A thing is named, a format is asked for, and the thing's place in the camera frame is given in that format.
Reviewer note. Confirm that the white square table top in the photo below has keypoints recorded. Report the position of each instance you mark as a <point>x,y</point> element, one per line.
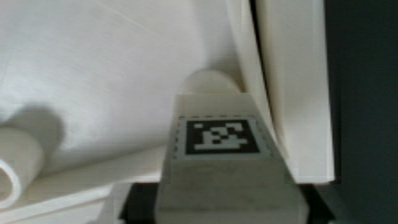
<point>96,57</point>

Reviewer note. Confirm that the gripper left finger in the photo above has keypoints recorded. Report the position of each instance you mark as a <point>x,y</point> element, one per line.
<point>128,208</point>

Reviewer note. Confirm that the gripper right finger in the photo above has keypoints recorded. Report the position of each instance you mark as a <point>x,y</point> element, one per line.
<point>320,213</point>

